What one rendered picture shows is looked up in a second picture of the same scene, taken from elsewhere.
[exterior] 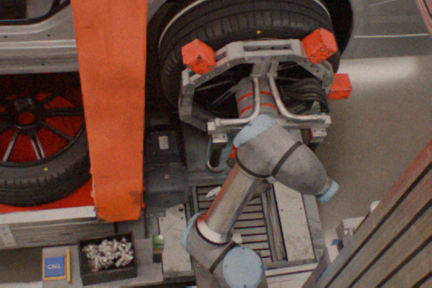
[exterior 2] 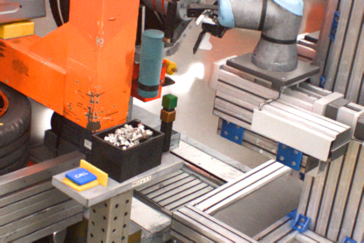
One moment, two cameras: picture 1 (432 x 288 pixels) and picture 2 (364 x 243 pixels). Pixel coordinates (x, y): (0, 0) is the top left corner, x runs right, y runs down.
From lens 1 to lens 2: 2.09 m
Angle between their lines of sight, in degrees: 43
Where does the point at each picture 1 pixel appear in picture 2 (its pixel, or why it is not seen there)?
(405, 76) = (195, 87)
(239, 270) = not seen: outside the picture
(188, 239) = (230, 0)
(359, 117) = (190, 114)
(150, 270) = (166, 158)
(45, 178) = (7, 130)
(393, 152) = not seen: hidden behind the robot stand
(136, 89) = not seen: outside the picture
